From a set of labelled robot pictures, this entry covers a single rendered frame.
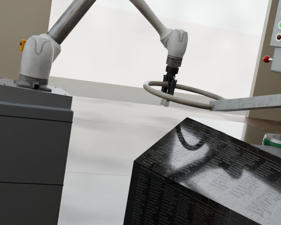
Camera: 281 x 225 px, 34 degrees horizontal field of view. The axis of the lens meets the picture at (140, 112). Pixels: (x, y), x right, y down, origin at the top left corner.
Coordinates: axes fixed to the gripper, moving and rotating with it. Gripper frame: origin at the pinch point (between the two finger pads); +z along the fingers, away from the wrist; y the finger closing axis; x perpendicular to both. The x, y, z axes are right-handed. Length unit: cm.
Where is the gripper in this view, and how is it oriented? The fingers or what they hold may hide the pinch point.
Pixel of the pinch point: (165, 100)
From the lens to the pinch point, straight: 271.2
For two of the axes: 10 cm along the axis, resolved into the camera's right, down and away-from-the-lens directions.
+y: 4.0, 2.8, -8.7
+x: 9.0, 0.9, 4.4
